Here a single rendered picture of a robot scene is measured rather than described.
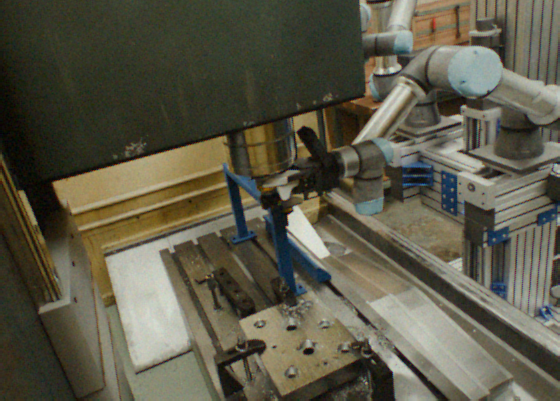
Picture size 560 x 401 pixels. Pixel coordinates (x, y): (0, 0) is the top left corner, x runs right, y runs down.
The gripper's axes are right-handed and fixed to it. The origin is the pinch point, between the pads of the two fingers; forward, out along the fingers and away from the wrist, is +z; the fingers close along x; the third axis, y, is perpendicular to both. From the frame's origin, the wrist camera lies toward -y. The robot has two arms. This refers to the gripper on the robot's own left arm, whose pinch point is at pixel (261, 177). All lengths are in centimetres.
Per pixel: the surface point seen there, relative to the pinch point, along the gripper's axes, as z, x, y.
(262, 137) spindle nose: 2.0, -7.6, -11.5
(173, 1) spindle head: 16.2, -11.3, -37.8
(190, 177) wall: -10, 99, 32
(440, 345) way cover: -48, -8, 66
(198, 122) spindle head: 15.5, -11.3, -18.1
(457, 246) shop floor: -183, 105, 131
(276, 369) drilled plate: 6.9, -10.9, 43.1
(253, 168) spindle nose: 4.2, -6.2, -5.1
